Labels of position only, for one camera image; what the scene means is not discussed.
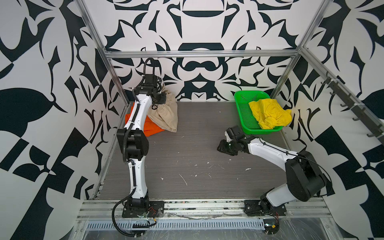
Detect beige shorts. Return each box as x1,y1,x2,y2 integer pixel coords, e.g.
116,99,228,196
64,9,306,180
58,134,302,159
148,87,178,133

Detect orange shorts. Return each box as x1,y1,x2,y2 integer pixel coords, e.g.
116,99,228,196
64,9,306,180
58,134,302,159
125,104,165,137

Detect yellow shorts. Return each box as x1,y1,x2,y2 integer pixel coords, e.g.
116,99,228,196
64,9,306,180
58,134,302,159
249,99,293,130

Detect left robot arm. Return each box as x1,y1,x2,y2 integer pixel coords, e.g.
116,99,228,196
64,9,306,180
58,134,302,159
117,74,166,216

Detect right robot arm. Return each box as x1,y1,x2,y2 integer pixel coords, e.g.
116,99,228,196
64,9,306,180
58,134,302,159
217,126,331,213

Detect green plastic basket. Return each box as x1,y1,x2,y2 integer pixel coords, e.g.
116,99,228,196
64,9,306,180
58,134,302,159
234,91,283,135

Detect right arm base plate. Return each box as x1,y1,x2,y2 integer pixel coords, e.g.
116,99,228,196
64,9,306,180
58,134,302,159
244,199,287,217

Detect aluminium frame crossbar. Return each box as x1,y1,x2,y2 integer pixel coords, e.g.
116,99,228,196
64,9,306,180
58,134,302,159
105,50,298,59

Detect left aluminium frame post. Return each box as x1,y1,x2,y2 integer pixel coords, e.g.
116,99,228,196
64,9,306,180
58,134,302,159
60,1,129,110

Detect aluminium frame post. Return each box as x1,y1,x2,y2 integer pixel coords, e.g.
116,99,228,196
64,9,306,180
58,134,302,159
271,0,333,99
60,1,129,110

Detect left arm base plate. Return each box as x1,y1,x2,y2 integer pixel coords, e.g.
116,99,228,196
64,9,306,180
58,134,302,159
122,201,165,218

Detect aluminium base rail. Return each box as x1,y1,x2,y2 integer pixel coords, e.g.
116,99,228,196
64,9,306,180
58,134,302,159
77,198,331,220

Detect white cable duct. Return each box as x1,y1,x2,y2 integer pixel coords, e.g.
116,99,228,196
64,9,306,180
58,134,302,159
86,219,265,231

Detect black wall hook rack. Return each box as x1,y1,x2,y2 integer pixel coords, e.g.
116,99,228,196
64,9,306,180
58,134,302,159
320,72,384,145

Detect right aluminium frame post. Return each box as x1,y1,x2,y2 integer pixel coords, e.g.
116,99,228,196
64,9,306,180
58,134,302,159
271,0,333,99

